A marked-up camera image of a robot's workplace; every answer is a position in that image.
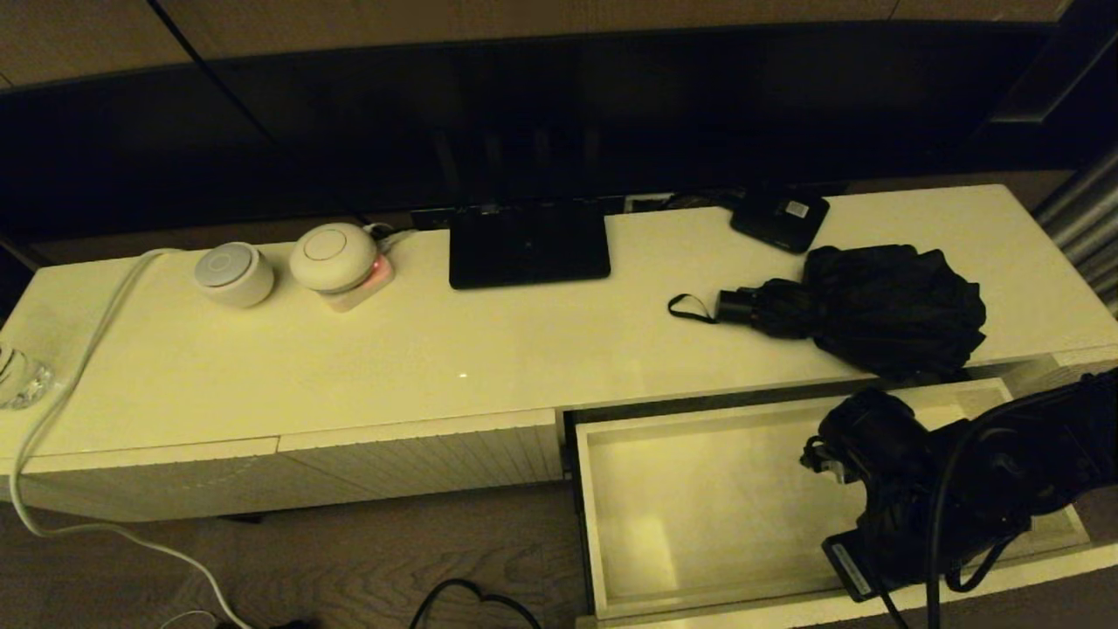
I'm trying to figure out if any cream white ribbed drawer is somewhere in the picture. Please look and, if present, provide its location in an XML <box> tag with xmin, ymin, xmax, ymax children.
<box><xmin>562</xmin><ymin>377</ymin><xmax>1118</xmax><ymax>629</ymax></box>

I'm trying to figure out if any black umbrella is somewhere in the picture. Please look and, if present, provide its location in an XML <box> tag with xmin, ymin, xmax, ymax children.
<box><xmin>668</xmin><ymin>245</ymin><xmax>987</xmax><ymax>382</ymax></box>

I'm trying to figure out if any white TV cabinet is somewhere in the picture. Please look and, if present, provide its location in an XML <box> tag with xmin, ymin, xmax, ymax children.
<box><xmin>0</xmin><ymin>183</ymin><xmax>1118</xmax><ymax>525</ymax></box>

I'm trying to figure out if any black set-top box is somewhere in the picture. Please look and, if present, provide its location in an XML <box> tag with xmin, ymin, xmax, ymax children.
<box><xmin>730</xmin><ymin>187</ymin><xmax>831</xmax><ymax>254</ymax></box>

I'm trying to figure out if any silver ribbed column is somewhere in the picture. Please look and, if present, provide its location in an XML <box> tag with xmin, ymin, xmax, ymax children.
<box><xmin>1031</xmin><ymin>144</ymin><xmax>1118</xmax><ymax>320</ymax></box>

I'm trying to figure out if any wide ribbed cabinet front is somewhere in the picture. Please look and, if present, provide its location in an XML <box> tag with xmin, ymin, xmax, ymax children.
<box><xmin>278</xmin><ymin>408</ymin><xmax>564</xmax><ymax>508</ymax></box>

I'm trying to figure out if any large black television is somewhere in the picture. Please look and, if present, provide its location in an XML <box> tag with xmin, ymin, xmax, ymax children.
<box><xmin>0</xmin><ymin>22</ymin><xmax>1118</xmax><ymax>241</ymax></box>

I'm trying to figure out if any white power strip red light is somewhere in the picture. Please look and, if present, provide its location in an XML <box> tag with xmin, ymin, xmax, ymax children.
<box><xmin>321</xmin><ymin>253</ymin><xmax>397</xmax><ymax>314</ymax></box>

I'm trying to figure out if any white round dome device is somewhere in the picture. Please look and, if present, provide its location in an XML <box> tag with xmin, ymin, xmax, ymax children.
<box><xmin>288</xmin><ymin>222</ymin><xmax>379</xmax><ymax>294</ymax></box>

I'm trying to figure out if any white speaker grey top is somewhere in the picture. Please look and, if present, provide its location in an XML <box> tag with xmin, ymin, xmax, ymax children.
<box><xmin>193</xmin><ymin>242</ymin><xmax>276</xmax><ymax>308</ymax></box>

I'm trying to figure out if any plain cream cabinet front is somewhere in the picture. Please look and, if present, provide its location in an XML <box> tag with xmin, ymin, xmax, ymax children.
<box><xmin>0</xmin><ymin>437</ymin><xmax>282</xmax><ymax>525</ymax></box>

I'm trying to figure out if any clear glass object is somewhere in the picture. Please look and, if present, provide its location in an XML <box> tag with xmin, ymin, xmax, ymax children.
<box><xmin>0</xmin><ymin>342</ymin><xmax>55</xmax><ymax>411</ymax></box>

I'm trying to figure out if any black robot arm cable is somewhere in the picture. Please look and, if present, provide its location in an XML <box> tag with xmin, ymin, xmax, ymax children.
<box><xmin>873</xmin><ymin>380</ymin><xmax>1118</xmax><ymax>629</ymax></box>

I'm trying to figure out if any black floor cable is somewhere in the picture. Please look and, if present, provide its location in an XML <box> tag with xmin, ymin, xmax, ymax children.
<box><xmin>411</xmin><ymin>578</ymin><xmax>542</xmax><ymax>629</ymax></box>

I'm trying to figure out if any black television base plate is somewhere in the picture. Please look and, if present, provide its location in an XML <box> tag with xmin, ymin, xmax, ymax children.
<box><xmin>448</xmin><ymin>199</ymin><xmax>611</xmax><ymax>290</ymax></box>

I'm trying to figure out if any thin black hanging cable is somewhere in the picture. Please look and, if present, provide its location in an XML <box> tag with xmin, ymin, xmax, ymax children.
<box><xmin>147</xmin><ymin>0</ymin><xmax>372</xmax><ymax>226</ymax></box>

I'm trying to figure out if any white power cable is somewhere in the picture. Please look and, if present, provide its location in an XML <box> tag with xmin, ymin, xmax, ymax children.
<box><xmin>10</xmin><ymin>249</ymin><xmax>254</xmax><ymax>629</ymax></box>

